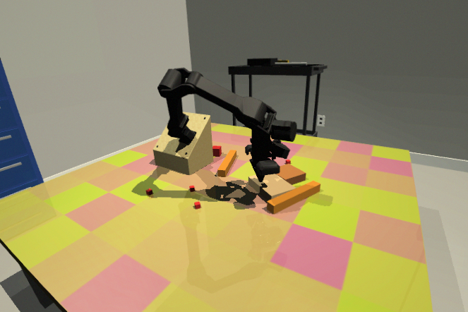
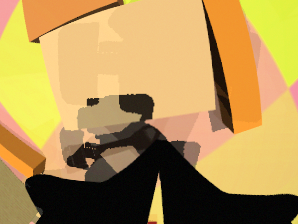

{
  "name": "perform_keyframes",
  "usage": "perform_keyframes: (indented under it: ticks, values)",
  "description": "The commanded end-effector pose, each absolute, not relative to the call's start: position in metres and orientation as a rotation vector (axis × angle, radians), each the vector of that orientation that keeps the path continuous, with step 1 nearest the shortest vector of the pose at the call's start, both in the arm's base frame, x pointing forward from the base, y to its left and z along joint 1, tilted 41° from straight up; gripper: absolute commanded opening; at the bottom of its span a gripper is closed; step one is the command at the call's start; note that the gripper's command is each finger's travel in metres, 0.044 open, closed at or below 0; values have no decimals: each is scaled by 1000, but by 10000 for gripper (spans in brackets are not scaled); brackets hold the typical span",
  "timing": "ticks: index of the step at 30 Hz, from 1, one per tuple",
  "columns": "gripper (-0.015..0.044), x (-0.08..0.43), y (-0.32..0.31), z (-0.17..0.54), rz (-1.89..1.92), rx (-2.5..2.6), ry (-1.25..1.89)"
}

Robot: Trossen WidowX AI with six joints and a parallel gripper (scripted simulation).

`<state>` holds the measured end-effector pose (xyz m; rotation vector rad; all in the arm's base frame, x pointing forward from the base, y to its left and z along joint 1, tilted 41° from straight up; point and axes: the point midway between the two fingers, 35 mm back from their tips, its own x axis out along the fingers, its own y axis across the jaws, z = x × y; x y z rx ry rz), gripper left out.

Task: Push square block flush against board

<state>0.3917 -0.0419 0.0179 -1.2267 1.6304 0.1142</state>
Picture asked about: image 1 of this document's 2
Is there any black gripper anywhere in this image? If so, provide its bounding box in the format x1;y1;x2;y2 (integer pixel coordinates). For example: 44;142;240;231
245;137;280;182

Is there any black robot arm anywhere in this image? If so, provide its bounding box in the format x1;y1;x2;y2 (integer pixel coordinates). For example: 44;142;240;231
157;67;297;160

